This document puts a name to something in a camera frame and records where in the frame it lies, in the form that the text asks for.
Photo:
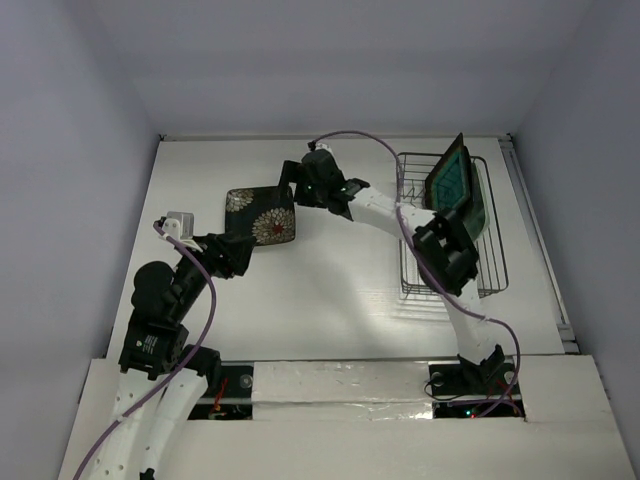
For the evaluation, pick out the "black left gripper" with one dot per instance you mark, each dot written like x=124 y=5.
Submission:
x=229 y=253

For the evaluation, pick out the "teal square plate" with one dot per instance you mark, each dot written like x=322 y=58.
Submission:
x=449 y=184

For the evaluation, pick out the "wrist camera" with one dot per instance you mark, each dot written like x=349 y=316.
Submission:
x=179 y=226
x=315 y=146

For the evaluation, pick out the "black floral square plate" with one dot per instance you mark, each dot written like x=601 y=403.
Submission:
x=266 y=213

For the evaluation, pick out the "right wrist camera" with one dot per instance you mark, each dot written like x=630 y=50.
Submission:
x=315 y=146

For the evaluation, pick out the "wire dish rack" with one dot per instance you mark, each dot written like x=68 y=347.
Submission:
x=493 y=276

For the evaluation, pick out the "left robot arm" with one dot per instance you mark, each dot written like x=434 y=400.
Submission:
x=162 y=376

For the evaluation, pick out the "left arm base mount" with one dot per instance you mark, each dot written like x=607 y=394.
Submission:
x=231 y=399

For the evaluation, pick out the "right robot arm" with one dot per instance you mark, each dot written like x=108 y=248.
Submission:
x=441 y=236

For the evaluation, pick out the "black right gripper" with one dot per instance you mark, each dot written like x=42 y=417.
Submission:
x=291 y=179

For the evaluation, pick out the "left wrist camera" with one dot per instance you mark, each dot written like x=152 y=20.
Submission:
x=179 y=226

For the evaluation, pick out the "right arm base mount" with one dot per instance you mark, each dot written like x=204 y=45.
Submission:
x=463 y=390

